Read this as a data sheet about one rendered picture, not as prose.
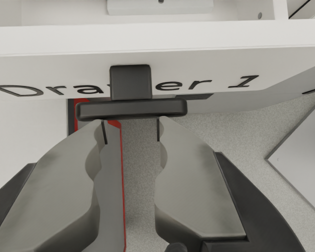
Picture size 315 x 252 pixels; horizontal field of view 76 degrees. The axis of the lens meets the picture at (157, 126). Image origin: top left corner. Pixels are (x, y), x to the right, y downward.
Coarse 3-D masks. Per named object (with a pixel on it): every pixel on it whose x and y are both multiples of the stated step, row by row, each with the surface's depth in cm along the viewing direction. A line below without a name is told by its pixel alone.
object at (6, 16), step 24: (0, 0) 18; (24, 0) 21; (48, 0) 21; (72, 0) 21; (96, 0) 21; (216, 0) 22; (240, 0) 21; (264, 0) 17; (0, 24) 18; (24, 24) 21; (48, 24) 21; (72, 24) 21
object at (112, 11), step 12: (108, 0) 20; (120, 0) 20; (132, 0) 20; (144, 0) 20; (156, 0) 20; (168, 0) 20; (180, 0) 21; (192, 0) 21; (204, 0) 21; (108, 12) 21; (120, 12) 21; (132, 12) 21; (144, 12) 21; (156, 12) 21; (168, 12) 21; (180, 12) 21; (192, 12) 21; (204, 12) 22
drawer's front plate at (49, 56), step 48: (0, 48) 11; (48, 48) 11; (96, 48) 12; (144, 48) 12; (192, 48) 12; (240, 48) 12; (288, 48) 12; (0, 96) 20; (48, 96) 21; (96, 96) 22
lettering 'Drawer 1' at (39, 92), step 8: (208, 80) 18; (248, 80) 19; (0, 88) 17; (32, 88) 17; (48, 88) 18; (56, 88) 18; (88, 88) 19; (96, 88) 19; (160, 88) 20; (176, 88) 20; (192, 88) 21
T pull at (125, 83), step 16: (144, 64) 13; (112, 80) 13; (128, 80) 13; (144, 80) 13; (112, 96) 13; (128, 96) 13; (144, 96) 13; (80, 112) 13; (96, 112) 13; (112, 112) 13; (128, 112) 13; (144, 112) 13; (160, 112) 13; (176, 112) 13
